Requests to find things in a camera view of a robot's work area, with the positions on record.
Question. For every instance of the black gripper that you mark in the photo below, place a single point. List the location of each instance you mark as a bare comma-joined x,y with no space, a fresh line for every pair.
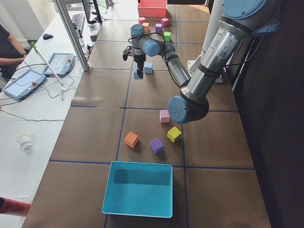
139,59

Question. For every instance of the light blue block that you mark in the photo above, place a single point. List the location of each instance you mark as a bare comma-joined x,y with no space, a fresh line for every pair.
135,74
148,67

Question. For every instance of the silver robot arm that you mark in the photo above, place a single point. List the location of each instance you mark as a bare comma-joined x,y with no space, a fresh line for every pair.
230,22

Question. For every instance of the green foam block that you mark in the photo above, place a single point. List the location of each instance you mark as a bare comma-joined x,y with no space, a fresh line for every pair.
167,36

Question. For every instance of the right orange foam block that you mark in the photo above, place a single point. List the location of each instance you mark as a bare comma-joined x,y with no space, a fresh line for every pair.
146,26

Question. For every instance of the orange foam block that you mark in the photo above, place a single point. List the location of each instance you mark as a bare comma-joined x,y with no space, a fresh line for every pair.
131,139
146,26

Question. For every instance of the left pink foam block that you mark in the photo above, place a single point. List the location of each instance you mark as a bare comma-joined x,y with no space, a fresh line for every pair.
164,116

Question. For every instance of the right purple foam block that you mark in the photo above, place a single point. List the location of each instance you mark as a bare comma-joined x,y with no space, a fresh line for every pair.
158,28

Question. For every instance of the purple foam block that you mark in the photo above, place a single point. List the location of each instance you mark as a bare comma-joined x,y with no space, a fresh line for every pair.
158,28
157,145

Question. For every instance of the far pink-red foam block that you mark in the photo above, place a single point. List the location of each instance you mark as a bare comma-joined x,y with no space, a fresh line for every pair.
141,20

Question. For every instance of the pink-red foam block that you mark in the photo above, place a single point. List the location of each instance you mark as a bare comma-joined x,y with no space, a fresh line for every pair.
165,22
141,20

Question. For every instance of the near pink-red foam block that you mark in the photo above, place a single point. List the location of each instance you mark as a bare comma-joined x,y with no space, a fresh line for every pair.
165,22

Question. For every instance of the pink plastic bin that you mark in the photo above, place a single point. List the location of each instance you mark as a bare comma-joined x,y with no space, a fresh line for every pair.
152,8

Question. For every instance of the left orange foam block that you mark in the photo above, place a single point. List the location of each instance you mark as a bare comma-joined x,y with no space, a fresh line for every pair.
131,139

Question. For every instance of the left yellow foam block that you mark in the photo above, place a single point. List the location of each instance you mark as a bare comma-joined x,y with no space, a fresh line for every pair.
174,134

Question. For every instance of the left purple foam block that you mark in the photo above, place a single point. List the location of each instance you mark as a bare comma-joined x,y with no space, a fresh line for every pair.
157,145

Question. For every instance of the far teach pendant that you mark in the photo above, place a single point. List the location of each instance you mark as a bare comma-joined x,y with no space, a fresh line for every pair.
62,63

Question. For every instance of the teach pendant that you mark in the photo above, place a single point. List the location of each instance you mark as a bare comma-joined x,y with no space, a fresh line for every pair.
62,63
24,85

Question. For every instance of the black keyboard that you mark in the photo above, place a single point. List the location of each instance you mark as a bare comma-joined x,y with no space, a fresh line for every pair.
78,21

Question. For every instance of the black computer mouse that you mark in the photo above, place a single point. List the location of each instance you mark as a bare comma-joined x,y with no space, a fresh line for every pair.
47,36

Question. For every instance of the teal plastic bin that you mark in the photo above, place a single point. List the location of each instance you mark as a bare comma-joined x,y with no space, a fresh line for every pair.
139,189

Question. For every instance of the near teach pendant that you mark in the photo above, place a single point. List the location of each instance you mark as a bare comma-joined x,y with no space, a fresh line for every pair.
24,85

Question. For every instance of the seated person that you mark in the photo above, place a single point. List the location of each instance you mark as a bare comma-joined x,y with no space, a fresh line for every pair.
12,54

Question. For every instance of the paper cup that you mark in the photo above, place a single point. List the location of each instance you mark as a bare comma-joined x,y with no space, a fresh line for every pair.
24,142

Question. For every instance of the red cylinder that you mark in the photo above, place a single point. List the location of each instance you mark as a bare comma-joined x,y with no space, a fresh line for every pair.
14,207

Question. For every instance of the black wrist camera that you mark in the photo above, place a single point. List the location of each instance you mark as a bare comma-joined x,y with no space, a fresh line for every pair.
127,52

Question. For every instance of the white camera pole with base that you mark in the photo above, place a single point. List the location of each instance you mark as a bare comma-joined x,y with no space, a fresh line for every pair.
213,26

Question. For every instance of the aluminium frame post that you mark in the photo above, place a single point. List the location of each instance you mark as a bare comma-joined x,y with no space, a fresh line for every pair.
60,6

